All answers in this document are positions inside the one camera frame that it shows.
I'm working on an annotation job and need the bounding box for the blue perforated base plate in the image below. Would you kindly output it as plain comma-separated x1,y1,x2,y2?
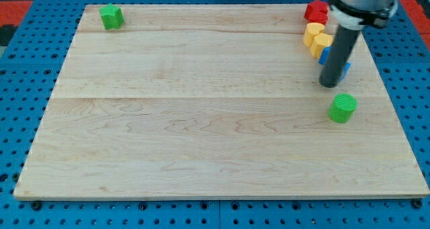
1,0,429,228

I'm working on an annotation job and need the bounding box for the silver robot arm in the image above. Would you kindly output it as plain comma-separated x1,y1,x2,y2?
318,0,398,88

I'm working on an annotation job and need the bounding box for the wooden board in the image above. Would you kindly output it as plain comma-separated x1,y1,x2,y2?
14,5,429,201

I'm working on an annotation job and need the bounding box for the red star block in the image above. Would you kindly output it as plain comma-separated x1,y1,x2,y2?
304,0,329,20

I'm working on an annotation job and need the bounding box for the red round block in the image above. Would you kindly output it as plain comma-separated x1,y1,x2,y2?
307,11,329,26

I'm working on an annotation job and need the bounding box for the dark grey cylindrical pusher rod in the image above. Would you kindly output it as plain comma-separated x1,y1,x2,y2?
318,25,360,88

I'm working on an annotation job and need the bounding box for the blue block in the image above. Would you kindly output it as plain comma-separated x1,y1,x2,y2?
318,46,351,82

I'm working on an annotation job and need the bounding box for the green star block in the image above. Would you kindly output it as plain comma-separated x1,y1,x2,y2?
99,3,124,30

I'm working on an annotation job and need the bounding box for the yellow heart block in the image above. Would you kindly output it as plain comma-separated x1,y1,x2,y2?
302,22,325,48

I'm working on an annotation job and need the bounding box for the yellow hexagon block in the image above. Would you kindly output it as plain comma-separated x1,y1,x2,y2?
309,33,334,58

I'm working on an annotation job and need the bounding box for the green cylinder block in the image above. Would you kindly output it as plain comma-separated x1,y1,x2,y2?
327,93,357,123

